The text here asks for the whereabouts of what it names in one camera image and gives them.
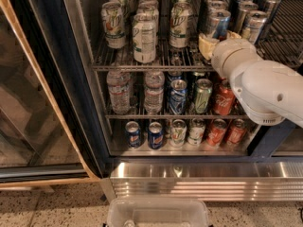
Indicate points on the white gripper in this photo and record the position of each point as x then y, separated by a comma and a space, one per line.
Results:
224, 51

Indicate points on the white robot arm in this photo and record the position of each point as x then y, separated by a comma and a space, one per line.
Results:
268, 91

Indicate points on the redbull can row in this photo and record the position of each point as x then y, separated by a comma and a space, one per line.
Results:
215, 5
243, 9

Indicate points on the front right 7up can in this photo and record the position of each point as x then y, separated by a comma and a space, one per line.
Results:
180, 19

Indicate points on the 7up can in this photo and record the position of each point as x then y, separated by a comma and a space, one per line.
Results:
180, 19
178, 130
113, 24
196, 131
144, 38

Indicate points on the green can middle shelf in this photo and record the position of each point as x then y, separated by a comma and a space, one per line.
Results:
203, 91

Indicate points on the red coke can middle shelf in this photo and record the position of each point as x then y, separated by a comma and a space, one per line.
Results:
224, 99

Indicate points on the blue pepsi can middle shelf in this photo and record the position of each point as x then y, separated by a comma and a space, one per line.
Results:
177, 96

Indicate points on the front middle 7up can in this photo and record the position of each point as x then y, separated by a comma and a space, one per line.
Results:
144, 38

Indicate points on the right 7up can bottom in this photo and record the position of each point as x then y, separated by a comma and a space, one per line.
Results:
196, 131

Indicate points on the right coke can bottom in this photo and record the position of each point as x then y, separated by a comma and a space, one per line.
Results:
236, 132

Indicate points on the coke can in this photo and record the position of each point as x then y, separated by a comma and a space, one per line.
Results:
216, 132
236, 132

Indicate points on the left coke can bottom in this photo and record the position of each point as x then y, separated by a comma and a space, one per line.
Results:
216, 132

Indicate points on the left 7up can bottom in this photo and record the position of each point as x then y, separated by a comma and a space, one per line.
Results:
178, 130

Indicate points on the front left 7up can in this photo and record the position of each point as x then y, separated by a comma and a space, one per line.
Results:
113, 24

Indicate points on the right pepsi can bottom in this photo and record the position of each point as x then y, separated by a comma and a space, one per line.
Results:
155, 135

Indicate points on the pepsi can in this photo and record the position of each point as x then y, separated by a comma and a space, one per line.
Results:
133, 134
155, 135

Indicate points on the left pepsi can bottom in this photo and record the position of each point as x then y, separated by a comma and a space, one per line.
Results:
133, 134

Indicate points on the stainless fridge base panel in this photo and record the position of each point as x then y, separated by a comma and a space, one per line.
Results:
282, 181

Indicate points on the glass fridge door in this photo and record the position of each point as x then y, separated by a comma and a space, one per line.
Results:
49, 128

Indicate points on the right water bottle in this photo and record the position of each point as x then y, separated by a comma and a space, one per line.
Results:
154, 91

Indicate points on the water bottle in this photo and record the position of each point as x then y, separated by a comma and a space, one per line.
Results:
154, 91
119, 90

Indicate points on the left water bottle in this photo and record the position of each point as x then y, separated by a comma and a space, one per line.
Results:
119, 90

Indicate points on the clear plastic bin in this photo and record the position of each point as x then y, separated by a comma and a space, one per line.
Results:
156, 212

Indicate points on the top wire shelf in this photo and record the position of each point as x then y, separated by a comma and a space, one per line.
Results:
283, 44

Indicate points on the wire shelf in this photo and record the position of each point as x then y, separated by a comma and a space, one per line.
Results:
140, 113
283, 44

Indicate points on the middle wire shelf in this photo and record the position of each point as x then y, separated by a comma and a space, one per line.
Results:
140, 113

